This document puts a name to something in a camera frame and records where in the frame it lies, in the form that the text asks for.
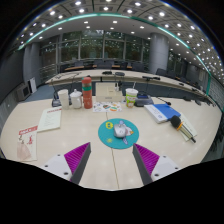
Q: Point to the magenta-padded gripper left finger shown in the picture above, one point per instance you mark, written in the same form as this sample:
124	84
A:
60	165

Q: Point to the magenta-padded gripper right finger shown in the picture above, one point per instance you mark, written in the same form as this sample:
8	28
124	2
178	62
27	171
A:
165	166

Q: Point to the silver computer mouse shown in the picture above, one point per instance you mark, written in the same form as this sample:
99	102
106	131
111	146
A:
119	130

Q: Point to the round teal cartoon mouse pad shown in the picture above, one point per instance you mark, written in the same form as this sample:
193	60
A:
106	135

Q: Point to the red and white leaflet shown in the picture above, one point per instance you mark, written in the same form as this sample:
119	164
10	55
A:
27	143

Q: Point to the black handheld microphone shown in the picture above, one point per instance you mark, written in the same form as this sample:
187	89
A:
176	122

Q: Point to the white booklet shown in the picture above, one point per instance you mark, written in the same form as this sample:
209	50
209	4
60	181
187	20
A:
50	119

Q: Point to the pale paper sheet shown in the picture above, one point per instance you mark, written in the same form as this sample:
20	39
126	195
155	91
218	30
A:
190	125

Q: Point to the blue and white book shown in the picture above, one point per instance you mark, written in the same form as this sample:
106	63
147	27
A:
161	112

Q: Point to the dark gooseneck desk microphone unit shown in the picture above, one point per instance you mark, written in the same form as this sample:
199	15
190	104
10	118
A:
55	102
143	100

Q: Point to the stack of white paper cups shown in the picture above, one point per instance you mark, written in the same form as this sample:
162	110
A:
63	100

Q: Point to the white lidded mug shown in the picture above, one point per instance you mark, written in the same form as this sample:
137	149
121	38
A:
76	100

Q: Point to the colourful sticker sheet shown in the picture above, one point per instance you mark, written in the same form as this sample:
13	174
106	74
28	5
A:
106	107

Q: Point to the green printed paper cup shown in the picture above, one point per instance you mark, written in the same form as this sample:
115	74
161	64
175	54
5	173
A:
131	98

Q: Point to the red drink bottle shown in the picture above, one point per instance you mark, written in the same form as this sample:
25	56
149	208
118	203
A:
87	93

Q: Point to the white standing board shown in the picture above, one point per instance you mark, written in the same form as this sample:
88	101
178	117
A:
33	85

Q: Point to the long curved conference desk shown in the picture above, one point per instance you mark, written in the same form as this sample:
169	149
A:
133	80

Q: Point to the dark office chairs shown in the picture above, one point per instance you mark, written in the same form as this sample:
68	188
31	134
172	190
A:
136	66

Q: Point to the ceiling lights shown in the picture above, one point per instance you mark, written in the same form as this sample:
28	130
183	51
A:
115	21

